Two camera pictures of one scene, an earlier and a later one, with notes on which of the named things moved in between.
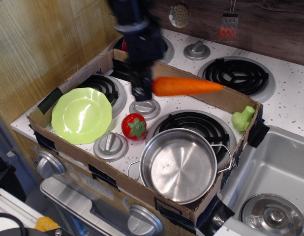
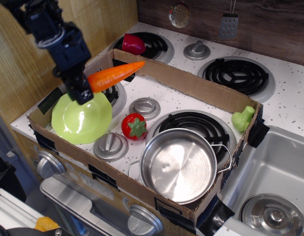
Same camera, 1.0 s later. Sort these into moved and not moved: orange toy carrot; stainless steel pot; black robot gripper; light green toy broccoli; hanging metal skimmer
Moved: black robot gripper; orange toy carrot
Not moved: stainless steel pot; light green toy broccoli; hanging metal skimmer
